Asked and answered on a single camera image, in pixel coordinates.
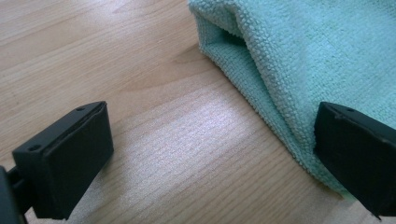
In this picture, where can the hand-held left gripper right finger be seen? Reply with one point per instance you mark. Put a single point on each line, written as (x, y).
(358, 155)

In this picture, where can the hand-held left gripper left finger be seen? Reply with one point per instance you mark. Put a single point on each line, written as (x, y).
(71, 161)

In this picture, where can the green microfibre cloth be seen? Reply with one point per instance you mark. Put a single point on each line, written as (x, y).
(311, 46)

